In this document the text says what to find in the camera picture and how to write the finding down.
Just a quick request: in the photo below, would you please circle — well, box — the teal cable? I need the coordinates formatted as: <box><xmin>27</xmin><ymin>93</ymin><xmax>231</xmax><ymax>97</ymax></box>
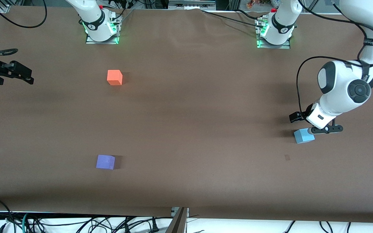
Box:
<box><xmin>22</xmin><ymin>213</ymin><xmax>32</xmax><ymax>233</ymax></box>

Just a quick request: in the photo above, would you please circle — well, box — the aluminium profile post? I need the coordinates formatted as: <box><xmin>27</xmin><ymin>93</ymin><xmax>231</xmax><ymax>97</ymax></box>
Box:
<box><xmin>165</xmin><ymin>207</ymin><xmax>189</xmax><ymax>233</ymax></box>

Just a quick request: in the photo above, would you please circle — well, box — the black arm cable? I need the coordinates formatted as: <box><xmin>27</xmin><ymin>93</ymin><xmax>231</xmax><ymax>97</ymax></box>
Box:
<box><xmin>0</xmin><ymin>0</ymin><xmax>48</xmax><ymax>56</ymax></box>
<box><xmin>296</xmin><ymin>0</ymin><xmax>373</xmax><ymax>114</ymax></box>

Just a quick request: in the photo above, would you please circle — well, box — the long black base cable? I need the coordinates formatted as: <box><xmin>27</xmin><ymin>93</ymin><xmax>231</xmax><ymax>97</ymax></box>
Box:
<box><xmin>200</xmin><ymin>10</ymin><xmax>265</xmax><ymax>28</ymax></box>

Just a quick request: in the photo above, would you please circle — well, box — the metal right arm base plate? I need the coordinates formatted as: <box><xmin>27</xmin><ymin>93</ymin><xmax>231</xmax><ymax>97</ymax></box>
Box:
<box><xmin>85</xmin><ymin>15</ymin><xmax>120</xmax><ymax>45</ymax></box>

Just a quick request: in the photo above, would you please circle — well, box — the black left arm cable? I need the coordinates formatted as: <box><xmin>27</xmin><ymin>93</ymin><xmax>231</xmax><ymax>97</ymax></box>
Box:
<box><xmin>296</xmin><ymin>0</ymin><xmax>373</xmax><ymax>114</ymax></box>

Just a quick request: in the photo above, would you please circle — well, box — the purple foam block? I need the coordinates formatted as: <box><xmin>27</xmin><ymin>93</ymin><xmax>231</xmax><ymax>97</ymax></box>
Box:
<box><xmin>96</xmin><ymin>154</ymin><xmax>116</xmax><ymax>170</ymax></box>

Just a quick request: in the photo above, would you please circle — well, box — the orange foam block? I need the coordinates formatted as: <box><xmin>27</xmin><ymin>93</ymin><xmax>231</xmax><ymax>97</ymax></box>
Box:
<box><xmin>107</xmin><ymin>70</ymin><xmax>123</xmax><ymax>86</ymax></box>

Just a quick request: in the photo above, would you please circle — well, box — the short black base cable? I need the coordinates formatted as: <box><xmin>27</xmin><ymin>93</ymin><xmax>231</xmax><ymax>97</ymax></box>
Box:
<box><xmin>119</xmin><ymin>9</ymin><xmax>135</xmax><ymax>25</ymax></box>

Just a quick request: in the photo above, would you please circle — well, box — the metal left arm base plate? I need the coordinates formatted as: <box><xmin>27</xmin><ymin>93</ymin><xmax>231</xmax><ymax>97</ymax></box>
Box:
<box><xmin>256</xmin><ymin>18</ymin><xmax>291</xmax><ymax>50</ymax></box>

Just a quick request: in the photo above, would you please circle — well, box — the blue foam block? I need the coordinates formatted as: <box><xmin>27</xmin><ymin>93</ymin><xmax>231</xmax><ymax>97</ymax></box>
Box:
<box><xmin>294</xmin><ymin>128</ymin><xmax>315</xmax><ymax>144</ymax></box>

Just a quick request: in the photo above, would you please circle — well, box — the brown paper table cover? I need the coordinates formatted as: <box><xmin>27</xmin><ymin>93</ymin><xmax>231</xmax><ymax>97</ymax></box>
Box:
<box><xmin>0</xmin><ymin>6</ymin><xmax>373</xmax><ymax>224</ymax></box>

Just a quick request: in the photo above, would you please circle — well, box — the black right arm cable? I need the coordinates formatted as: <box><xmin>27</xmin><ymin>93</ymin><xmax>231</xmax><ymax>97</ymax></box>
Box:
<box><xmin>0</xmin><ymin>0</ymin><xmax>48</xmax><ymax>56</ymax></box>

